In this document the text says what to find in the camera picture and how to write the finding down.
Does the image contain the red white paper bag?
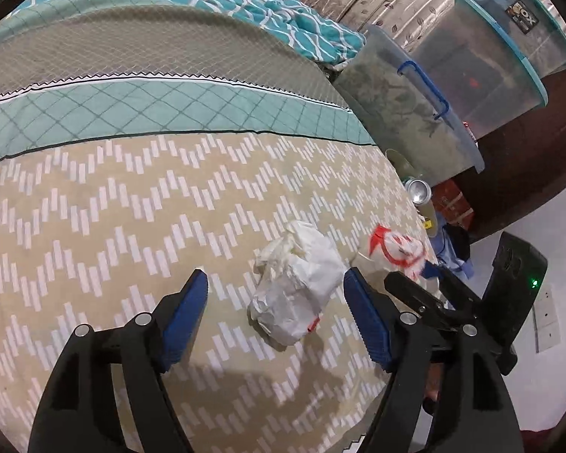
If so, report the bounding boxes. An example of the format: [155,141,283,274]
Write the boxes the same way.
[351,224,427,282]

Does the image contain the crushed green can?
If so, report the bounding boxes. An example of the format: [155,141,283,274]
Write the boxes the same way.
[403,177,431,206]

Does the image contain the person's right hand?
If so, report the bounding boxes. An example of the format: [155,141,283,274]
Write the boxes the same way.
[424,363,444,402]

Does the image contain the blue cloth bundle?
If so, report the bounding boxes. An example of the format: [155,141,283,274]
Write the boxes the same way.
[431,223,474,281]

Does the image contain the upper clear storage bin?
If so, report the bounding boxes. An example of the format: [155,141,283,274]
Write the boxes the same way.
[411,0,548,138]

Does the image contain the clear storage bin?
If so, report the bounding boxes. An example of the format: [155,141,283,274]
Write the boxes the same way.
[474,0,566,78]
[411,0,548,138]

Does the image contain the patterned bed sheet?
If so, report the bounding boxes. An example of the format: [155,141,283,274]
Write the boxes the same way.
[0,0,425,452]

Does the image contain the top clear storage bin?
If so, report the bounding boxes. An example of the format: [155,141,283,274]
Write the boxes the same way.
[474,0,566,78]

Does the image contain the wall socket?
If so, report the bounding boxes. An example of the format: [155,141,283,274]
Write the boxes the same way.
[533,283,561,353]

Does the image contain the clear storage box blue handle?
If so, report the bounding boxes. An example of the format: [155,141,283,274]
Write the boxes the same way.
[333,27,484,186]

